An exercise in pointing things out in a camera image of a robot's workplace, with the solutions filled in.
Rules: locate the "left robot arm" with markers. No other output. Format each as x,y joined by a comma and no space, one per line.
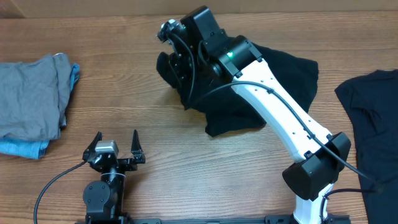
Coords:
104,198

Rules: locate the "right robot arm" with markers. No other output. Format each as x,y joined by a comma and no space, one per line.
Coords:
318,155

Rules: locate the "black shirt pile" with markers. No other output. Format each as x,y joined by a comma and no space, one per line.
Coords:
370,102

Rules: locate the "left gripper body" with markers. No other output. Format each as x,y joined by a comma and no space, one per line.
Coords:
125,165

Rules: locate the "grey folded shirt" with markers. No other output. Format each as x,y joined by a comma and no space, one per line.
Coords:
34,97

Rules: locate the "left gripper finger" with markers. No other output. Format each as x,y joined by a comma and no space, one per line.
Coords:
136,146
92,145

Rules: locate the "black shorts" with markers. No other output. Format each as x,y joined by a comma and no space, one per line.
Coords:
226,111

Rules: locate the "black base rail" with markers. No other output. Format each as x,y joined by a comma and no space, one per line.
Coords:
205,221

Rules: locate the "blue folded shirt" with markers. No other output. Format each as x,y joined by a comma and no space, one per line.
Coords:
35,149

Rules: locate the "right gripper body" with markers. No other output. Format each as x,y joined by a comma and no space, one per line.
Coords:
173,61

